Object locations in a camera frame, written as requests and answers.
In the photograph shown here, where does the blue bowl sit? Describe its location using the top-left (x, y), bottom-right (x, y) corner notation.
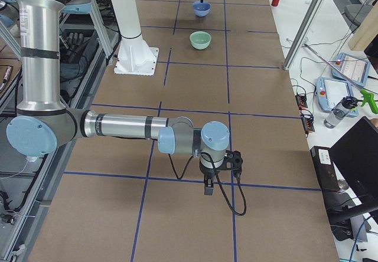
top-left (192, 1), bottom-right (211, 17)

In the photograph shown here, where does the green bowl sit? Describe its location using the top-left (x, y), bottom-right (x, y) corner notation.
top-left (190, 31), bottom-right (212, 50)

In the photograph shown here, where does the black computer box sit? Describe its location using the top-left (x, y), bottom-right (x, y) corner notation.
top-left (310, 146), bottom-right (344, 193)

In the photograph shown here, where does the black orange power strip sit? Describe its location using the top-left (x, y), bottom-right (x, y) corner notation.
top-left (295, 94), bottom-right (308, 109)
top-left (300, 109), bottom-right (315, 135)

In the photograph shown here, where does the black orange power strip far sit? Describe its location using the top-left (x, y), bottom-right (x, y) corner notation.
top-left (295, 94), bottom-right (308, 109)

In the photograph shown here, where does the blue teach pendant near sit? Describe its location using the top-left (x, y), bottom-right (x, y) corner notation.
top-left (315, 77), bottom-right (354, 112)

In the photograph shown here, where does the blue teach pendant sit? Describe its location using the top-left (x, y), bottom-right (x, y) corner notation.
top-left (330, 53), bottom-right (371, 87)
top-left (315, 77), bottom-right (354, 112)

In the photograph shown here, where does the black monitor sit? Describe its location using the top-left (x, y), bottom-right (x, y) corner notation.
top-left (328, 116), bottom-right (377, 224)

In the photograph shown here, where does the grey office chair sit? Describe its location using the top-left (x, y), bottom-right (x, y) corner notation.
top-left (343, 4), bottom-right (373, 31)

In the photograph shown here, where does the clear water bottle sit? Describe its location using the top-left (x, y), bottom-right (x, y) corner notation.
top-left (323, 96), bottom-right (358, 129)

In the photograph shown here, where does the wooden board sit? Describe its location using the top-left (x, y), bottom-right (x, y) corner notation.
top-left (348, 3), bottom-right (378, 51)

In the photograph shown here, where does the blue teach pendant far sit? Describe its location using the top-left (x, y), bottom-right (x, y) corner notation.
top-left (330, 53), bottom-right (371, 87)

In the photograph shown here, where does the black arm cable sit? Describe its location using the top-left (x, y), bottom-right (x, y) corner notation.
top-left (168, 151), bottom-right (247, 216)

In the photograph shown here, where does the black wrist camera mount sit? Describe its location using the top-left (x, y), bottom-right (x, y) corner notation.
top-left (220, 150), bottom-right (243, 178)

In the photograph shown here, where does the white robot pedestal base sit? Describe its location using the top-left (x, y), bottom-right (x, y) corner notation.
top-left (111, 0), bottom-right (159, 76)

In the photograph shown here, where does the aluminium frame post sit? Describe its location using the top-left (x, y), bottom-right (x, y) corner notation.
top-left (283, 0), bottom-right (324, 70)

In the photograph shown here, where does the green handled grabber tool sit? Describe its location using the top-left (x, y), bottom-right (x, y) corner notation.
top-left (304, 43), bottom-right (377, 114)

